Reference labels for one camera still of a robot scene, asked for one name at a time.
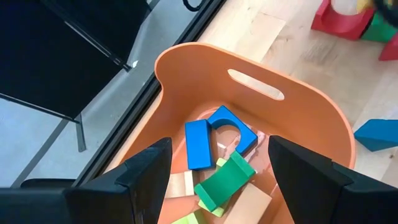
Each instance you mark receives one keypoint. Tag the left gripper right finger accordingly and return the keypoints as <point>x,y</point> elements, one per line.
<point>308,186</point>

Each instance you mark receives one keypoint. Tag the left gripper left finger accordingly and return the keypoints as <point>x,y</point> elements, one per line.
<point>143,189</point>

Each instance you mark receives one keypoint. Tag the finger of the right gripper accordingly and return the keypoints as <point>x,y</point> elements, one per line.
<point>388,11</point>

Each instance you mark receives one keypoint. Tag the natural wood block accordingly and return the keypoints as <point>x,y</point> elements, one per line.
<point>248,207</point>
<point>178,185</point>

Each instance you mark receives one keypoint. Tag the light green arch block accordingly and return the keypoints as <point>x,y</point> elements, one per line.
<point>186,219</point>

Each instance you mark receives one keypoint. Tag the blue arch block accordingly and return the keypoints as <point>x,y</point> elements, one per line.
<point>245,133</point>
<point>198,146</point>

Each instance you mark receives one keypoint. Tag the blue triangle block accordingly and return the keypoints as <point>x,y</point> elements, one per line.
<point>377,135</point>

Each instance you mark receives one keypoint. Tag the red arch block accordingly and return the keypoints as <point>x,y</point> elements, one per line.
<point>342,26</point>

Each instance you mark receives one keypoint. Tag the orange plastic bin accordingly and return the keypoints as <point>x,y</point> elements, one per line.
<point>202,77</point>

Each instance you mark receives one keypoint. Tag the black folding partition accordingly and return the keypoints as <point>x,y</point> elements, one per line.
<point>46,56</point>

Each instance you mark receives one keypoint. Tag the black aluminium table frame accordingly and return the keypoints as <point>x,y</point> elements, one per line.
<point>149,93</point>

